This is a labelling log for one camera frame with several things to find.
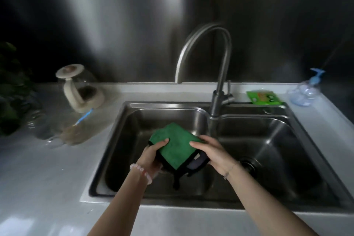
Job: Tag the clear pump soap bottle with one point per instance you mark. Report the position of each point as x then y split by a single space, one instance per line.
307 89

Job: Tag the stainless steel double sink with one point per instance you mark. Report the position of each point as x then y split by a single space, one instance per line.
221 155

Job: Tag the person's right forearm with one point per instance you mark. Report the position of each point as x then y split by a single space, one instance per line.
265 202

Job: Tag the person's left thumb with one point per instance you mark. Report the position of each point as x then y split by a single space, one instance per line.
159 142

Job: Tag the person's right hand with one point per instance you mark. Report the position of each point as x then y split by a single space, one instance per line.
214 155

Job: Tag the person's left hand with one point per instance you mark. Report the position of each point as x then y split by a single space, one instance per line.
150 156

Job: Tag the green leafy plant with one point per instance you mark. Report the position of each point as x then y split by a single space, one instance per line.
13 89

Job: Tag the green cleaning cloth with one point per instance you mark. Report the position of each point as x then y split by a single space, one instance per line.
175 146

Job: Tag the stainless steel gooseneck faucet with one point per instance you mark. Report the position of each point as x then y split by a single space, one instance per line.
220 78

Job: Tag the green sponge packet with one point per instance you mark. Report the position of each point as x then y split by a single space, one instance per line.
264 97

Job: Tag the person's left forearm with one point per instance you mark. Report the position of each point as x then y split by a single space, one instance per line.
121 202

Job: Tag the sink drain strainer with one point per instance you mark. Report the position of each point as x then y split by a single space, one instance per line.
250 164

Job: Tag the clear glass jar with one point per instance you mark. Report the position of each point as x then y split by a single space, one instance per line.
38 125

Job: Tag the person's right thumb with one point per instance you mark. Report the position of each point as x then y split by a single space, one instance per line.
197 144

